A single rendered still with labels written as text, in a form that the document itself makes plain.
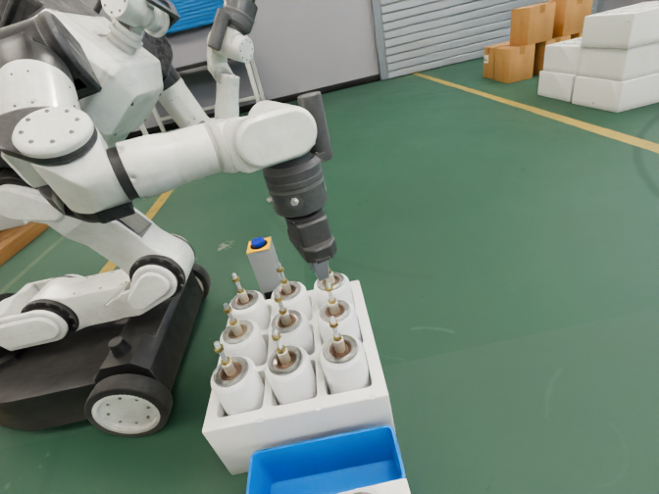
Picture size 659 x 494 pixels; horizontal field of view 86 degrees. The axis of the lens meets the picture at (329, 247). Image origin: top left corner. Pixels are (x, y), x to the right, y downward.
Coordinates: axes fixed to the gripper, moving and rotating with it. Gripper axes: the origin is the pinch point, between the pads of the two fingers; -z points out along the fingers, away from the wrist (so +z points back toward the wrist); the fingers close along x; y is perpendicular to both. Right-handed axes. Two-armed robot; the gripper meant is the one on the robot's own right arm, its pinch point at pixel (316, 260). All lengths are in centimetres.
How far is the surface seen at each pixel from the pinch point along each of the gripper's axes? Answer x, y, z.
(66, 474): 26, 72, -48
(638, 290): -8, -89, -48
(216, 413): 5.7, 28.4, -30.2
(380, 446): -11.6, 0.0, -42.0
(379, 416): -8.9, -2.2, -36.6
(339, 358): -2.4, 1.1, -22.7
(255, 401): 3.5, 20.0, -29.7
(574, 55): 140, -253, -18
